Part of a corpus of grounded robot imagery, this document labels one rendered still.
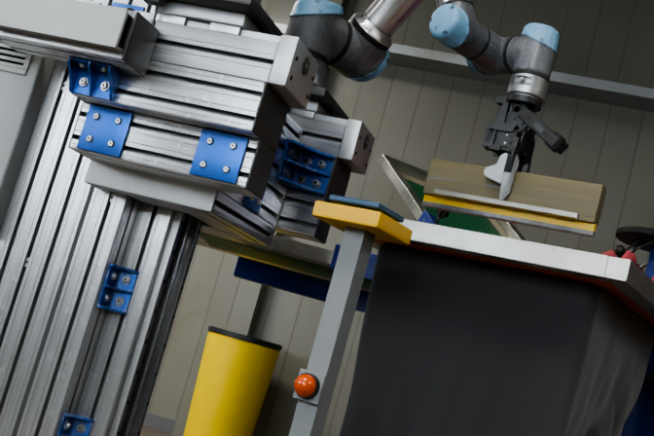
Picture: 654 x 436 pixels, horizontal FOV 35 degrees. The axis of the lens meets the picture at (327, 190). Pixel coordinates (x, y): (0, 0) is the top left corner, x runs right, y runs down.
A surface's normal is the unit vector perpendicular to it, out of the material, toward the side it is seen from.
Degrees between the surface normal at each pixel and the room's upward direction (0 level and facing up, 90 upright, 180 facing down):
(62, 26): 90
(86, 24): 90
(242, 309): 90
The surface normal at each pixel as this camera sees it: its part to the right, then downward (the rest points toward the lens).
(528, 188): -0.48, -0.28
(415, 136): -0.26, -0.23
